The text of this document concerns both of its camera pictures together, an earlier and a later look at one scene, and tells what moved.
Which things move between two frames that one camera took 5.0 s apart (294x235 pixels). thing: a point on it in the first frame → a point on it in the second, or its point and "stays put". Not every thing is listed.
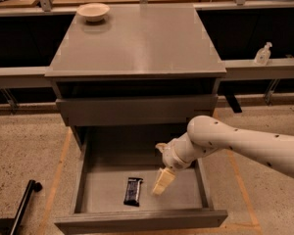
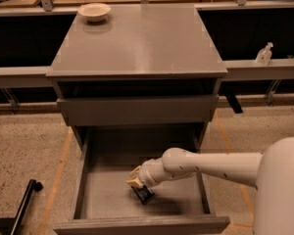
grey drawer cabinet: x=130 y=76 stays put
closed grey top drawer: x=134 y=111 stays put
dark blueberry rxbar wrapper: x=132 y=191 → x=142 y=193
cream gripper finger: x=165 y=178 → x=133 y=178
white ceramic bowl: x=94 y=12 stays put
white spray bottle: x=264 y=54 stays put
